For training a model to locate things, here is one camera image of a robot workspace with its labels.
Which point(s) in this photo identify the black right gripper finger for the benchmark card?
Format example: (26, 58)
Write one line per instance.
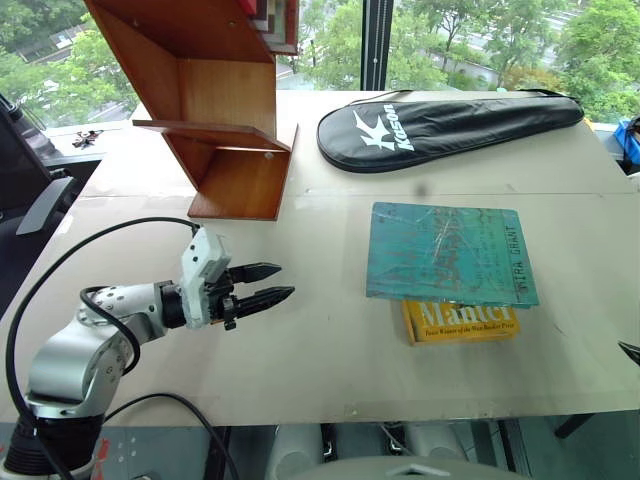
(632, 352)

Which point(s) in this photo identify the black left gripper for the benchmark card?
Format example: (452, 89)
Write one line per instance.
(222, 300)

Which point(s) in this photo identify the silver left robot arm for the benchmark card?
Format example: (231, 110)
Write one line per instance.
(65, 360)

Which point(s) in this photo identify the yellow paperback book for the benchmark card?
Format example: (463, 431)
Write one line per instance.
(465, 325)

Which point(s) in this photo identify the wooden zigzag shelf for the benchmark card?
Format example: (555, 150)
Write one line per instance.
(225, 100)

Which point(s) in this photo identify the teal hardcover book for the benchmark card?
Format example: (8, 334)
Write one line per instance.
(450, 250)

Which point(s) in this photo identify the grey rounded robot torso top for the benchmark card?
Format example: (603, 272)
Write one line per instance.
(410, 470)

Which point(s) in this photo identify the red book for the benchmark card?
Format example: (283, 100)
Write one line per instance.
(247, 6)

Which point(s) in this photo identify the black table leg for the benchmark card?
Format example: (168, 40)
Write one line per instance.
(575, 425)

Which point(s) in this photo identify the grey rounded robot body shape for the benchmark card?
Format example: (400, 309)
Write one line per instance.
(295, 452)
(435, 442)

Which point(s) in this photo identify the blue bag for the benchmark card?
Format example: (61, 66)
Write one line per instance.
(629, 145)

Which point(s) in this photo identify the small bunch of keys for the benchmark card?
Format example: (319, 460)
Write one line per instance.
(86, 138)

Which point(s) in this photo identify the black Kason racket cover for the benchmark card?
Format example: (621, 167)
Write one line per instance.
(450, 130)

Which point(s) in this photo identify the black office chair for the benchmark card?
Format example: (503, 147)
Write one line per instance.
(20, 150)

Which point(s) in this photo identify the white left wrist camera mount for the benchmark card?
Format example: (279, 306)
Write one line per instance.
(200, 270)

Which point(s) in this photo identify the dark window frame post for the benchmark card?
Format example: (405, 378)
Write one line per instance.
(376, 45)

